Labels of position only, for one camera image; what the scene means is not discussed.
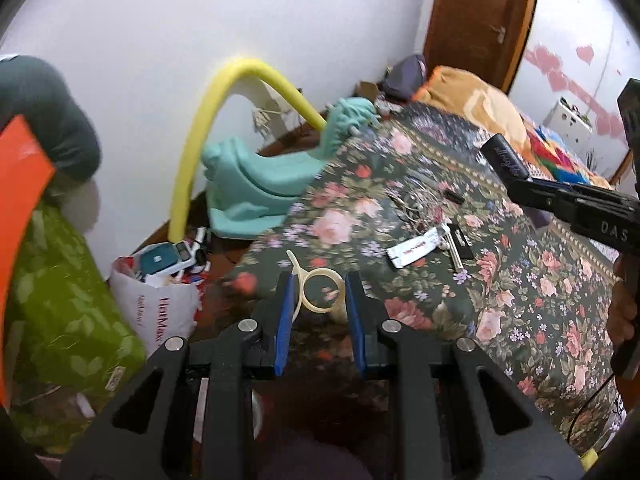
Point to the dark floral blanket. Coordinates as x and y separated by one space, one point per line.
500 285

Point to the dry twig decoration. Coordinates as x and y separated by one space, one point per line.
593 159

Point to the small white cabinet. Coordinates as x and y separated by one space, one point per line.
565 122

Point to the white plastic bag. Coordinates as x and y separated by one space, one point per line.
160 310

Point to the small black packet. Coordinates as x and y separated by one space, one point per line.
462 245

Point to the teal cloth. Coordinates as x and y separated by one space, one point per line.
260 175

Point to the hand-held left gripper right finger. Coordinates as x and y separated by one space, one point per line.
356 327

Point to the orange box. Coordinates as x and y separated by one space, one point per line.
20 185

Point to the dark green cushion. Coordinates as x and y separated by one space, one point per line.
45 105

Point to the brown wooden door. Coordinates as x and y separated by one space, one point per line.
475 10

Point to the cardboard box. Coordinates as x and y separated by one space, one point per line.
367 91

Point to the black rectangular packet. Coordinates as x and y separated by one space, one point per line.
502 157

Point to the yellow foam tube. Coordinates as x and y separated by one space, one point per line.
200 125

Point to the white label packet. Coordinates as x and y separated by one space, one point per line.
412 250

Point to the orange colourful printed blanket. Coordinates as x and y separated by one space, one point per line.
475 95

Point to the yellow object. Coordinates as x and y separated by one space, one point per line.
590 460

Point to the green leaf-print bag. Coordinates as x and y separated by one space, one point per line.
65 310

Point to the teal white carton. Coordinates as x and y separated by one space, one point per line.
160 260

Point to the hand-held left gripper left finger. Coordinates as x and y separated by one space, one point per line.
285 322

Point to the dark backpack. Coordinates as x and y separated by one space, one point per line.
407 77

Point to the person's right hand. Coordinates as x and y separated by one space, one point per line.
626 305

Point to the silver metal piece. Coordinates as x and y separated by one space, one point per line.
456 262

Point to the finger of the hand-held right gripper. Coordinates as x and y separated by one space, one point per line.
532 195
552 186

